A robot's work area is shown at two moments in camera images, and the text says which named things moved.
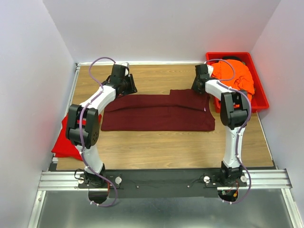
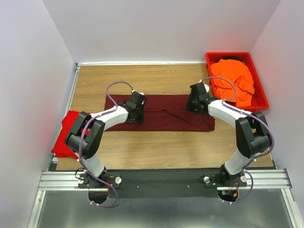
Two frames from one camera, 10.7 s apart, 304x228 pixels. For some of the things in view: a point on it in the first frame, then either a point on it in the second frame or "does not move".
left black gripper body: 128,85 to 139,117
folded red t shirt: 63,147 does not move
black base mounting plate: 161,183 does not move
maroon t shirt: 183,109 does not move
